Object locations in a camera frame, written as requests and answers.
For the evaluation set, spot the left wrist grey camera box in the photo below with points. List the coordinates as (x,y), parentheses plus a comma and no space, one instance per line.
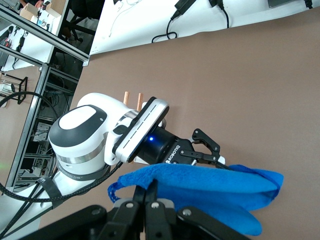
(142,130)

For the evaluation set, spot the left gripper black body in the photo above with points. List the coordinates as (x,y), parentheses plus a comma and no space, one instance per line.
(162,147)

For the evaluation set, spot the black office chair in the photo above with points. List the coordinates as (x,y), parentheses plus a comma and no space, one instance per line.
(82,10)

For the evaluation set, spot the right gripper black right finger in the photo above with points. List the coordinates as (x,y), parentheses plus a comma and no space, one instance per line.
(162,220)

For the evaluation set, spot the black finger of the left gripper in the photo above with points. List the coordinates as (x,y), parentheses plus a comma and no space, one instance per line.
(210,145)
(200,156)

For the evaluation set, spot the black power adapter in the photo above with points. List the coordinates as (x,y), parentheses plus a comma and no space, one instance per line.
(183,6)

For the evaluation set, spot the blue towel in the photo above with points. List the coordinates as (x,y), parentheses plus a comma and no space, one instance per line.
(200,190)

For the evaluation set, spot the grey flat box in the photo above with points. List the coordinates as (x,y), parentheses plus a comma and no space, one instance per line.
(280,3)

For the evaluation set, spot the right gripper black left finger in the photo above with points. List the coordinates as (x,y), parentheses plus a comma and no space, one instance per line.
(125,220)

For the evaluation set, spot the aluminium frame post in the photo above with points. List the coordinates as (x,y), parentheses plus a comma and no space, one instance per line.
(32,110)

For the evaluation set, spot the aluminium frame rail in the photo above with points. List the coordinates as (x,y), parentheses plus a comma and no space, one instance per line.
(75,53)

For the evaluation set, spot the cardboard box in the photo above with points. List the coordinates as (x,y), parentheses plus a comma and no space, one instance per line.
(28,11)
(53,7)

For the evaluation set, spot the white rack with wooden rods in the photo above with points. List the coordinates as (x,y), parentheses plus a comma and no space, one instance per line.
(126,98)

